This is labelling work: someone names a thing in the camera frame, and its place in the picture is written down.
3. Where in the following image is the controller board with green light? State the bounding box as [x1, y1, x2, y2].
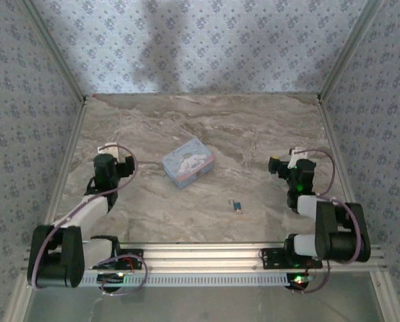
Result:
[285, 273, 317, 289]
[97, 272, 134, 284]

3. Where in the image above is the aluminium frame post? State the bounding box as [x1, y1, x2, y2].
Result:
[317, 0, 387, 103]
[20, 0, 89, 105]

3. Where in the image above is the blue cartoon tin box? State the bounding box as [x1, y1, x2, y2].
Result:
[161, 136, 216, 191]

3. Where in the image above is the aluminium table edge rail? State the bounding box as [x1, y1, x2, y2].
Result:
[319, 100, 400, 322]
[3, 100, 90, 322]

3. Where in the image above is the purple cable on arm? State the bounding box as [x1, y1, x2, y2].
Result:
[25, 142, 140, 291]
[293, 149, 364, 266]

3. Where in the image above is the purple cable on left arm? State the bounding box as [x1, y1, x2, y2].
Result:
[25, 142, 140, 291]

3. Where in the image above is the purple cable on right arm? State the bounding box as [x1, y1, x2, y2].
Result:
[293, 149, 364, 266]

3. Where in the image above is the white slotted cable duct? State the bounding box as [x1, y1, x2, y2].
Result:
[75, 270, 308, 288]

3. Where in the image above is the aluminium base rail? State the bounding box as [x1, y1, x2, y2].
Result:
[25, 240, 387, 271]

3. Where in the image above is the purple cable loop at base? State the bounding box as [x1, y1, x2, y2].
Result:
[289, 261, 332, 295]
[99, 254, 149, 297]

